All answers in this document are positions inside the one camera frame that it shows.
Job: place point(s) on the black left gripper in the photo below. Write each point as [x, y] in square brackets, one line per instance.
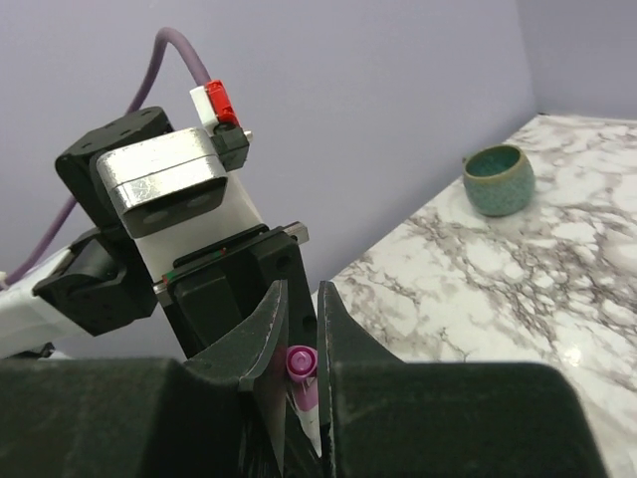
[102, 284]

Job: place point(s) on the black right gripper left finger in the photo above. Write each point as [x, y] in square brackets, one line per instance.
[243, 416]

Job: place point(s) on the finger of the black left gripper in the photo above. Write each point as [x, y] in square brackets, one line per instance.
[278, 257]

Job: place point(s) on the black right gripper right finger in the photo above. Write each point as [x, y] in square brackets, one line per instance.
[350, 416]

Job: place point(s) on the pink white pen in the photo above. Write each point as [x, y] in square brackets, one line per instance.
[306, 400]

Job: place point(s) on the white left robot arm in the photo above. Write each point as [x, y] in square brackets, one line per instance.
[28, 323]

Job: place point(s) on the green ceramic mug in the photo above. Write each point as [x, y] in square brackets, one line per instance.
[499, 180]

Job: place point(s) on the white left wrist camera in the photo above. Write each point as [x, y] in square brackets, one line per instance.
[174, 197]

